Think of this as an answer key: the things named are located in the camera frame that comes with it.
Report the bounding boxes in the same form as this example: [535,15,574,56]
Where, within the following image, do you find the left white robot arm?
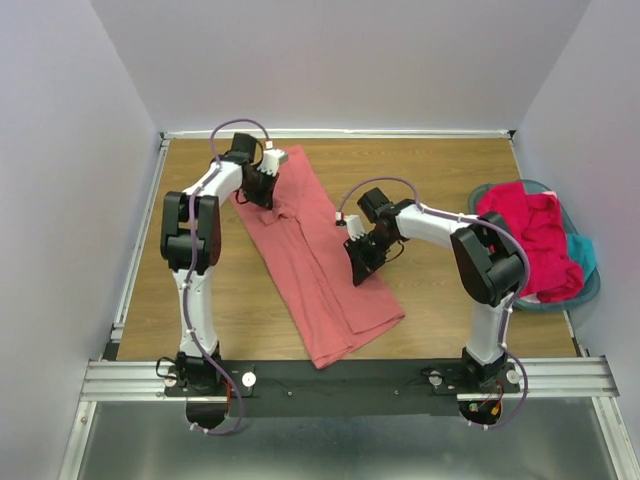
[160,133,288,396]

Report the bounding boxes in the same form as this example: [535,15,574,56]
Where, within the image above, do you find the teal t shirt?
[567,233,597,280]

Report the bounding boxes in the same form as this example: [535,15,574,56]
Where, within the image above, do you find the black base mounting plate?
[157,354,521,426]

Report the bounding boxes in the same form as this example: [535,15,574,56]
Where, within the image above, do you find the aluminium front rail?
[80,357,619,402]

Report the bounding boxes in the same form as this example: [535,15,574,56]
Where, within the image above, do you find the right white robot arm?
[335,188,530,392]

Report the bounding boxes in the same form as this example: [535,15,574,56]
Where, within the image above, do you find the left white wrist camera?
[257,148,289,177]

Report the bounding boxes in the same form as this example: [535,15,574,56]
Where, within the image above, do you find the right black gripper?
[343,229,396,286]

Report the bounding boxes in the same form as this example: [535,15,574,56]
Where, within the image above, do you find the magenta t shirt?
[475,181,585,303]

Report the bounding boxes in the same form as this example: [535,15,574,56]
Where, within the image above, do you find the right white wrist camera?
[344,215,367,241]

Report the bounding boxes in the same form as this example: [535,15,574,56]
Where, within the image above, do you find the salmon pink t shirt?
[234,146,405,369]

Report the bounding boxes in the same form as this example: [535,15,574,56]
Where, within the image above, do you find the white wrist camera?
[344,215,367,241]
[257,148,289,177]

